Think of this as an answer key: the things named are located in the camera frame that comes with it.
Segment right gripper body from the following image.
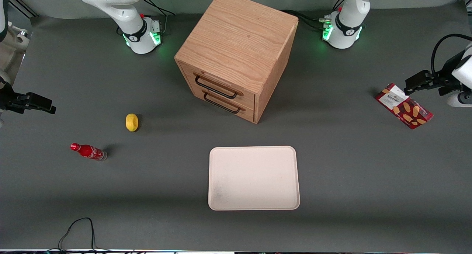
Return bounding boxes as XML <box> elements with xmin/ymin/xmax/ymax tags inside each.
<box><xmin>0</xmin><ymin>83</ymin><xmax>28</xmax><ymax>114</ymax></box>

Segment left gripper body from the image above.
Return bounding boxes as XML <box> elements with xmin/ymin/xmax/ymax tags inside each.
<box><xmin>427</xmin><ymin>61</ymin><xmax>462</xmax><ymax>97</ymax></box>

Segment red cookie box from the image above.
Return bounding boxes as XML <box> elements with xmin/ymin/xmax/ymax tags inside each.
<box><xmin>375</xmin><ymin>83</ymin><xmax>434</xmax><ymax>130</ymax></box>

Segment beige plastic tray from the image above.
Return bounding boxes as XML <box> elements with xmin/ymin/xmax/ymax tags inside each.
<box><xmin>208</xmin><ymin>146</ymin><xmax>301</xmax><ymax>211</ymax></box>

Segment red cola bottle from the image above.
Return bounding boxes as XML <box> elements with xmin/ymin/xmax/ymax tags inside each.
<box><xmin>70</xmin><ymin>143</ymin><xmax>108</xmax><ymax>161</ymax></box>

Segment wooden drawer front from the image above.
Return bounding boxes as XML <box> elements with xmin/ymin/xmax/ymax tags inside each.
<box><xmin>178</xmin><ymin>62</ymin><xmax>256</xmax><ymax>108</ymax></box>
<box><xmin>184</xmin><ymin>83</ymin><xmax>255</xmax><ymax>122</ymax></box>

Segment wooden drawer cabinet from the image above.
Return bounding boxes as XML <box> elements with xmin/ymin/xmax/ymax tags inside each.
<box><xmin>174</xmin><ymin>0</ymin><xmax>299</xmax><ymax>124</ymax></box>

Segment black frame rail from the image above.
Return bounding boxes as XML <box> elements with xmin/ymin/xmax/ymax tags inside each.
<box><xmin>9</xmin><ymin>0</ymin><xmax>39</xmax><ymax>18</ymax></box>

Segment thin black looped cable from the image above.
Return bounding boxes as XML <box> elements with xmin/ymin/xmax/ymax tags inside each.
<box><xmin>47</xmin><ymin>217</ymin><xmax>135</xmax><ymax>253</ymax></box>

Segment black left base cables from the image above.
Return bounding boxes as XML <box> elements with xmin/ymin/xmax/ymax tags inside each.
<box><xmin>282</xmin><ymin>0</ymin><xmax>344</xmax><ymax>31</ymax></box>

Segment black base cables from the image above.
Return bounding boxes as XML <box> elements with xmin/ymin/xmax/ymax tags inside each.
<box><xmin>141</xmin><ymin>0</ymin><xmax>176</xmax><ymax>34</ymax></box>
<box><xmin>282</xmin><ymin>0</ymin><xmax>344</xmax><ymax>31</ymax></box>

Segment black right base cables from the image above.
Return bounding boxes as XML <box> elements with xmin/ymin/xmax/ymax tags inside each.
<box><xmin>141</xmin><ymin>0</ymin><xmax>176</xmax><ymax>34</ymax></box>

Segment black metal drawer handle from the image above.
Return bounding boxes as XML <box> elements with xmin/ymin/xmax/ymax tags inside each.
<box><xmin>194</xmin><ymin>74</ymin><xmax>239</xmax><ymax>100</ymax></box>
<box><xmin>203</xmin><ymin>92</ymin><xmax>242</xmax><ymax>114</ymax></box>

